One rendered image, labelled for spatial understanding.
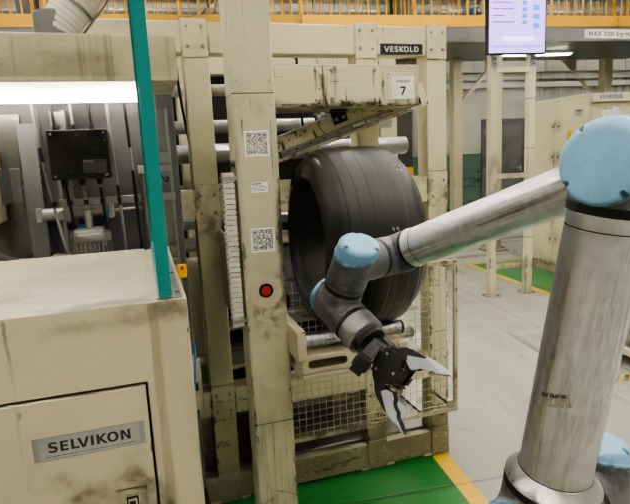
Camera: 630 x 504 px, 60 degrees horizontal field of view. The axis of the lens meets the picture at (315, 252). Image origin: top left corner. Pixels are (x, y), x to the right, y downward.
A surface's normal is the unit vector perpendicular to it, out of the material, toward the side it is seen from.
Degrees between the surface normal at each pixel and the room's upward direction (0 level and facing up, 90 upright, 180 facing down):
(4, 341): 90
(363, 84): 90
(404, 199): 62
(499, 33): 90
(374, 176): 47
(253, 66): 90
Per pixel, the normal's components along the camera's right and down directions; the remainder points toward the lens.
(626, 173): -0.74, 0.01
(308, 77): 0.30, 0.14
